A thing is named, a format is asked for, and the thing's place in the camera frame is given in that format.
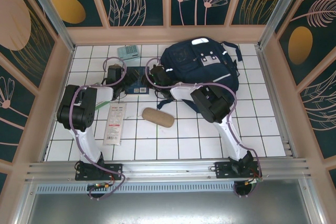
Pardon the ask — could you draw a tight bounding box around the blue book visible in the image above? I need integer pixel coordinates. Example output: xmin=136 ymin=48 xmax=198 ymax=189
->
xmin=124 ymin=66 xmax=151 ymax=95

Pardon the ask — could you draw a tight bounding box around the mint green calculator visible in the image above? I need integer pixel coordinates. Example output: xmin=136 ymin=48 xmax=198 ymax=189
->
xmin=117 ymin=45 xmax=140 ymax=61

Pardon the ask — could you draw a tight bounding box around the beige pencil case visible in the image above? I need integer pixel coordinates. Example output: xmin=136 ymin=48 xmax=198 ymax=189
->
xmin=141 ymin=107 xmax=175 ymax=129

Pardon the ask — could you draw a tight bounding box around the clear plastic stationery pack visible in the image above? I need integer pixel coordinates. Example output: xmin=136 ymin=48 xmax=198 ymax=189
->
xmin=103 ymin=103 xmax=128 ymax=146

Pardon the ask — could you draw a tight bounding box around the navy blue backpack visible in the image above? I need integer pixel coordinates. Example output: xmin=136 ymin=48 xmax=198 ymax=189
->
xmin=156 ymin=37 xmax=249 ymax=112

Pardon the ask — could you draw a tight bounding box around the grey metal sheet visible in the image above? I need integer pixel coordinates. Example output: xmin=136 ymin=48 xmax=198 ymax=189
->
xmin=25 ymin=191 xmax=320 ymax=224

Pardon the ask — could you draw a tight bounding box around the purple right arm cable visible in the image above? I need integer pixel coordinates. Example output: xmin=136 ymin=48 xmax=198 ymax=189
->
xmin=145 ymin=57 xmax=263 ymax=198

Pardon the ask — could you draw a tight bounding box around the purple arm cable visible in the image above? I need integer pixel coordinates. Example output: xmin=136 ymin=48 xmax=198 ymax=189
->
xmin=70 ymin=56 xmax=127 ymax=201
xmin=145 ymin=57 xmax=263 ymax=198

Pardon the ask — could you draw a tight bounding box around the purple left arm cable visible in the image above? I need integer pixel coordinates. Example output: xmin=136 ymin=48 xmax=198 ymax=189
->
xmin=70 ymin=56 xmax=127 ymax=201

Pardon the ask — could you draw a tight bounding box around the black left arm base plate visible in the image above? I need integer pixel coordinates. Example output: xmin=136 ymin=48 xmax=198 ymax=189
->
xmin=75 ymin=163 xmax=124 ymax=182

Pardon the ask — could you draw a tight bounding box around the aluminium mounting rail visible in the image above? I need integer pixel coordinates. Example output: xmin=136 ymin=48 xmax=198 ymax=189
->
xmin=25 ymin=157 xmax=312 ymax=183

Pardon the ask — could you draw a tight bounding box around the aluminium corner post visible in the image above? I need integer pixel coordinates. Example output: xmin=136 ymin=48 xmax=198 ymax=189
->
xmin=258 ymin=0 xmax=312 ymax=49
xmin=22 ymin=0 xmax=77 ymax=53

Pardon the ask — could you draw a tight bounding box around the perforated metal cable tray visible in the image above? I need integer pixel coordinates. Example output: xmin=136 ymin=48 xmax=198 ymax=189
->
xmin=35 ymin=184 xmax=302 ymax=195

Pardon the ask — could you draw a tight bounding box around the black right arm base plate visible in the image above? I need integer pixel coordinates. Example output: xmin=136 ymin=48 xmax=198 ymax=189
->
xmin=214 ymin=161 xmax=263 ymax=182

